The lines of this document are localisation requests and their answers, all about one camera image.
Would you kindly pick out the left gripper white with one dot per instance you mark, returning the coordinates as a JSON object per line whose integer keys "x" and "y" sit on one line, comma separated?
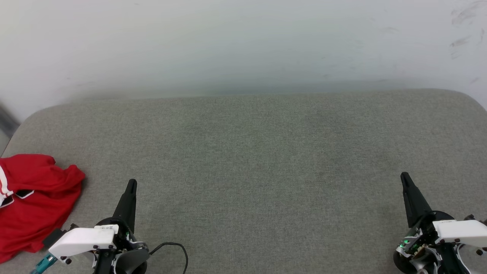
{"x": 81, "y": 239}

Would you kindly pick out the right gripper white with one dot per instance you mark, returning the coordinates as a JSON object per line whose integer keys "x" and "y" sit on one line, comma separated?
{"x": 458, "y": 230}

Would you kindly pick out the red white sports shirt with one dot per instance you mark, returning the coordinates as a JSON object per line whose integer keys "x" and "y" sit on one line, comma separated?
{"x": 38, "y": 205}

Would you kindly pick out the grey fabric sofa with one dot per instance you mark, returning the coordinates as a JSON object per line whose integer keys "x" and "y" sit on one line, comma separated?
{"x": 266, "y": 171}

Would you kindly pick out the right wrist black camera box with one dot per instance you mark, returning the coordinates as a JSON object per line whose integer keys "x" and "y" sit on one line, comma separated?
{"x": 473, "y": 219}

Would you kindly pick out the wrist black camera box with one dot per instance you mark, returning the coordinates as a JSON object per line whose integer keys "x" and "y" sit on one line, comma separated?
{"x": 53, "y": 236}
{"x": 473, "y": 219}

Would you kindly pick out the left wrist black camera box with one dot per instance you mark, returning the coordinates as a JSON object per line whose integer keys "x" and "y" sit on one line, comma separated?
{"x": 53, "y": 236}

